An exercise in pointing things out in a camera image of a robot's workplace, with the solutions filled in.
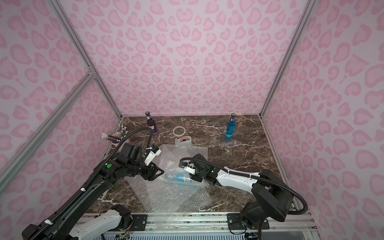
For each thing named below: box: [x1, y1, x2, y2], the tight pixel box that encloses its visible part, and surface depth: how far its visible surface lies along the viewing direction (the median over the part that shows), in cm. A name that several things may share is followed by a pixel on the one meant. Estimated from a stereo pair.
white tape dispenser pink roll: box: [175, 136, 192, 147], surface depth 103 cm
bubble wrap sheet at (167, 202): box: [126, 175, 213, 223], surface depth 82 cm
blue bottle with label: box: [164, 172, 193, 182], surface depth 84 cm
